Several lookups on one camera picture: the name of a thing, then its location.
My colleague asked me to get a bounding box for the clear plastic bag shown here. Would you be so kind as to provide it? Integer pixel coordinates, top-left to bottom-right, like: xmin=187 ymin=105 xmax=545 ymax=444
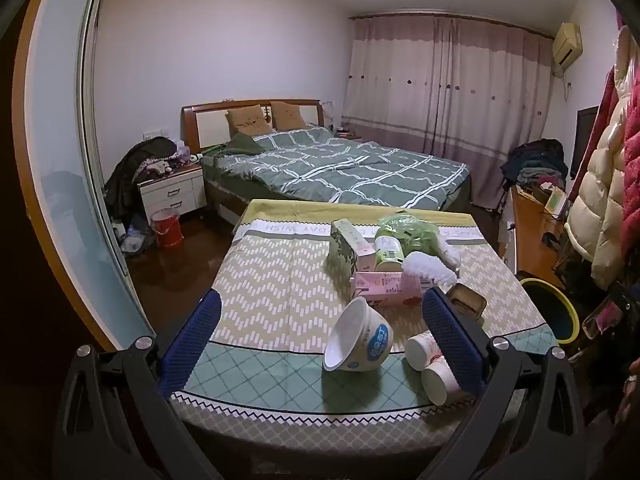
xmin=117 ymin=222 xmax=151 ymax=256

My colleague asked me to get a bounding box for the dark jacket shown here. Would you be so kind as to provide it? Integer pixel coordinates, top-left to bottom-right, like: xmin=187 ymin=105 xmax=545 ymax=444
xmin=104 ymin=137 xmax=178 ymax=221

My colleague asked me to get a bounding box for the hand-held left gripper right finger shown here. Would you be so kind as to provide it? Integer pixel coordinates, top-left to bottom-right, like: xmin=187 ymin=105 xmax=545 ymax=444
xmin=422 ymin=287 xmax=586 ymax=480

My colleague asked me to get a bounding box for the dark green cloth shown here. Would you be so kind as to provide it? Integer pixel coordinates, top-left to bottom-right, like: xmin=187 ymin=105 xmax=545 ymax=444
xmin=222 ymin=132 xmax=263 ymax=156

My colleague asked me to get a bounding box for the green and white carton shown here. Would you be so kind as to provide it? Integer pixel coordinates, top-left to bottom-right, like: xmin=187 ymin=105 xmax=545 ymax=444
xmin=327 ymin=219 xmax=378 ymax=281

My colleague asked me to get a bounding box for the wooden bed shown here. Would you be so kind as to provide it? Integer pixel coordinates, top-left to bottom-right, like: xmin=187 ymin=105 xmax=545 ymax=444
xmin=181 ymin=100 xmax=473 ymax=216

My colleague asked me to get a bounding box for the person's right hand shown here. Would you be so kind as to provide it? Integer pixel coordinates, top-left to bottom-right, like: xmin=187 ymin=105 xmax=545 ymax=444
xmin=619 ymin=357 xmax=640 ymax=426

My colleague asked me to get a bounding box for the white bowl with blue label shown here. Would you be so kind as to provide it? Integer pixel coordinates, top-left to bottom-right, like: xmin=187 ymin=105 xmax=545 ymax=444
xmin=322 ymin=296 xmax=394 ymax=373

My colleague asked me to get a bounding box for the green checked duvet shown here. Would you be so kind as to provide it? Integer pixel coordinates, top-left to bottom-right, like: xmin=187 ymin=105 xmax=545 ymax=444
xmin=215 ymin=125 xmax=471 ymax=208

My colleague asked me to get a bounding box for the wooden sideboard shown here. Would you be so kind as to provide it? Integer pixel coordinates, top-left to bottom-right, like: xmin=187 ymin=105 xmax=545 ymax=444
xmin=507 ymin=185 xmax=568 ymax=291

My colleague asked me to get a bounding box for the wardrobe sliding door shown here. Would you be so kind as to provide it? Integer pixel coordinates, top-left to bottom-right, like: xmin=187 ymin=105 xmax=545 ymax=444
xmin=12 ymin=0 xmax=156 ymax=351

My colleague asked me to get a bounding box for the pile of dark clothes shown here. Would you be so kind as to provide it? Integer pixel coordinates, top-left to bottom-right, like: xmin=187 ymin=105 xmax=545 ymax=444
xmin=502 ymin=139 xmax=568 ymax=191

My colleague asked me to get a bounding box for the white plastic wrapper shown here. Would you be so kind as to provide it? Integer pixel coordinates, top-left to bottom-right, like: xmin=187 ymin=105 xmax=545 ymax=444
xmin=402 ymin=247 xmax=463 ymax=286

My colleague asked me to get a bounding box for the red coat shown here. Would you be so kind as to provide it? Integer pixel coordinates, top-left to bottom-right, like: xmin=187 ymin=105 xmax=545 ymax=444
xmin=580 ymin=67 xmax=618 ymax=171

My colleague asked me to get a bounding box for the white paper cup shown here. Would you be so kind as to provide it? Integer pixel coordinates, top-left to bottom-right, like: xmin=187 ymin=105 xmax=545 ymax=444
xmin=421 ymin=355 xmax=463 ymax=406
xmin=404 ymin=330 xmax=443 ymax=372

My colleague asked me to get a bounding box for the white nightstand with wooden top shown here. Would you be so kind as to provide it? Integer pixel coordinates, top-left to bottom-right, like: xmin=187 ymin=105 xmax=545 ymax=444
xmin=137 ymin=162 xmax=207 ymax=218

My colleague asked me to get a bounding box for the cream puffer jacket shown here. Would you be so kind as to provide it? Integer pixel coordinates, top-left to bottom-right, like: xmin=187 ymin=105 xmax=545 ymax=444
xmin=565 ymin=25 xmax=633 ymax=291

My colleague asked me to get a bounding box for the green and white yogurt bottle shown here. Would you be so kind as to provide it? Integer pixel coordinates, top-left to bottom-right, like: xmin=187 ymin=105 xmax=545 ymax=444
xmin=374 ymin=234 xmax=406 ymax=272

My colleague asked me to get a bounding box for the beige air conditioner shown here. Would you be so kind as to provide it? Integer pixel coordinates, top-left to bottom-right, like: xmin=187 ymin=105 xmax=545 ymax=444
xmin=551 ymin=22 xmax=583 ymax=78

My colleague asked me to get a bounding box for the black television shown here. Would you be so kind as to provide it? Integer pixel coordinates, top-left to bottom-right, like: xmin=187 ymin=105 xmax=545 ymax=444
xmin=570 ymin=106 xmax=599 ymax=181

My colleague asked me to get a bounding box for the brown plastic tray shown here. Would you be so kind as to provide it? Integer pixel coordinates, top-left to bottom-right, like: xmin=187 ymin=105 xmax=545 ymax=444
xmin=446 ymin=282 xmax=488 ymax=328

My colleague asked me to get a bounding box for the pink milk carton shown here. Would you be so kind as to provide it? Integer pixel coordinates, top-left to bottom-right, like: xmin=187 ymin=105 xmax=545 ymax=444
xmin=348 ymin=270 xmax=436 ymax=308

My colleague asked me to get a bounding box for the black bin with yellow rim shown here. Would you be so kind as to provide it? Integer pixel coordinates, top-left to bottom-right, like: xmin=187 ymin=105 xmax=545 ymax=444
xmin=517 ymin=277 xmax=581 ymax=345

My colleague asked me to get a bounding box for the patterned zigzag tablecloth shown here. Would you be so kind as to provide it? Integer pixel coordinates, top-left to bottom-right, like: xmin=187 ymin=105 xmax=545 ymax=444
xmin=170 ymin=199 xmax=558 ymax=441

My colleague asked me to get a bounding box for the pink striped curtain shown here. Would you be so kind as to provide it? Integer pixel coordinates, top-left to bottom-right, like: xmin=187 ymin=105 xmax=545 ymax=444
xmin=341 ymin=14 xmax=556 ymax=206

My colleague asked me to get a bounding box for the pink fluffy jacket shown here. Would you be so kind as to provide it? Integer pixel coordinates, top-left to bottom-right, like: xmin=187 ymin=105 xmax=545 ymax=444
xmin=617 ymin=50 xmax=640 ymax=246

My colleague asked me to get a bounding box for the colourful cloth pile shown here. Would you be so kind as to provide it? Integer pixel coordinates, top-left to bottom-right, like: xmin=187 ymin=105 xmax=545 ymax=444
xmin=140 ymin=152 xmax=187 ymax=176

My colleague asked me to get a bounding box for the tan pillow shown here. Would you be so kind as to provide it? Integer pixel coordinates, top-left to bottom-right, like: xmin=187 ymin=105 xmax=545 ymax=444
xmin=225 ymin=106 xmax=266 ymax=136
xmin=270 ymin=101 xmax=308 ymax=131

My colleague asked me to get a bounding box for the green plastic bag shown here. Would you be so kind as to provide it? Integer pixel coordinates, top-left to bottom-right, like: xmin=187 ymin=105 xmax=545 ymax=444
xmin=376 ymin=212 xmax=443 ymax=256

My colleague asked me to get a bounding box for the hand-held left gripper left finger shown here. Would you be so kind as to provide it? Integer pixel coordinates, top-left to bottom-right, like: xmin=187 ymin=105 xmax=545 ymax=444
xmin=52 ymin=289 xmax=223 ymax=480

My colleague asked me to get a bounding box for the red bucket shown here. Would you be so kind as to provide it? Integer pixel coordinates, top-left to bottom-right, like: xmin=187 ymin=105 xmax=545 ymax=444
xmin=150 ymin=209 xmax=183 ymax=250

